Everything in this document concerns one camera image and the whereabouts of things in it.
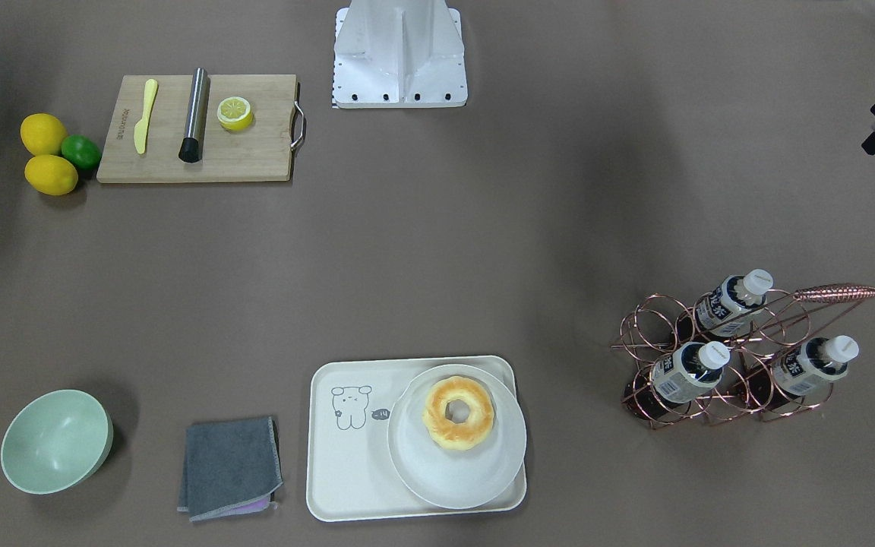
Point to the green lime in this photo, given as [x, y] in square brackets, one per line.
[81, 152]

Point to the glazed donut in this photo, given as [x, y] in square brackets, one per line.
[458, 413]

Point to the tea bottle front rack slot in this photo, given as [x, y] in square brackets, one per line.
[690, 371]

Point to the half lemon slice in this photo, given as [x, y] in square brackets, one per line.
[235, 113]

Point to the yellow lemon far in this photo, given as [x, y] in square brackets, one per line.
[42, 134]

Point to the yellow plastic knife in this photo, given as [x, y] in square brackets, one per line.
[141, 128]

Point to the yellow lemon near board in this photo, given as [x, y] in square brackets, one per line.
[51, 174]

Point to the mint green bowl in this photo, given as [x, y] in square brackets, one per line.
[56, 441]

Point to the tea bottle rack slot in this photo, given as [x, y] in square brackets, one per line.
[690, 371]
[723, 313]
[815, 364]

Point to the white round plate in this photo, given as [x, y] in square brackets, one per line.
[456, 480]

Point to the cream serving tray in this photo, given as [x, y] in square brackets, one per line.
[369, 456]

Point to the grey folded cloth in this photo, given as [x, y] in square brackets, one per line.
[230, 468]

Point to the tea bottle top rack slot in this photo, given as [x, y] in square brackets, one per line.
[815, 364]

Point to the copper wire bottle rack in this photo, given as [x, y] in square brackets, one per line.
[747, 386]

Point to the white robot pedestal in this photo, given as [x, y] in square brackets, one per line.
[398, 55]

